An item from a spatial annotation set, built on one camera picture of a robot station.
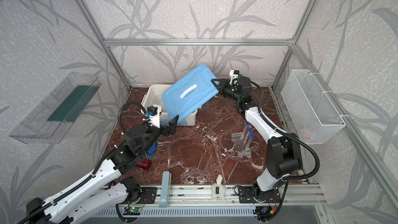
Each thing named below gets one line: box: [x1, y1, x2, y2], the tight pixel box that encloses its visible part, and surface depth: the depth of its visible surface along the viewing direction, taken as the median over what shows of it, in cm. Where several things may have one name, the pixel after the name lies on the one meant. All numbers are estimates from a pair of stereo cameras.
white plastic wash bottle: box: [210, 174, 227, 201], surface depth 74 cm
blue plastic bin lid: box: [162, 64, 220, 120], surface depth 84 cm
